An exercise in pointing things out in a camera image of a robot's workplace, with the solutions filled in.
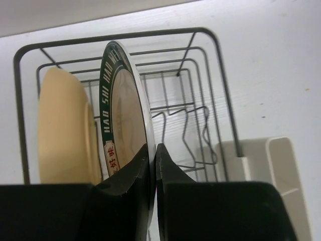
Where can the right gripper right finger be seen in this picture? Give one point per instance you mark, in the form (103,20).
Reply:
(190,210)

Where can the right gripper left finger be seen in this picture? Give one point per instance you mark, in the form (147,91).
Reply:
(115,209)

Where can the green rimmed plate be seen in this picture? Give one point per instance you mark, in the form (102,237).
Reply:
(125,118)

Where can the tan plate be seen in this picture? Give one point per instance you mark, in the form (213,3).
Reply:
(67,137)

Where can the beige cutlery holder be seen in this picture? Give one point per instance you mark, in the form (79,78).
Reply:
(270,160)

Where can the black wire dish rack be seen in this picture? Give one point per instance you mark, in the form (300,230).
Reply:
(84,42)

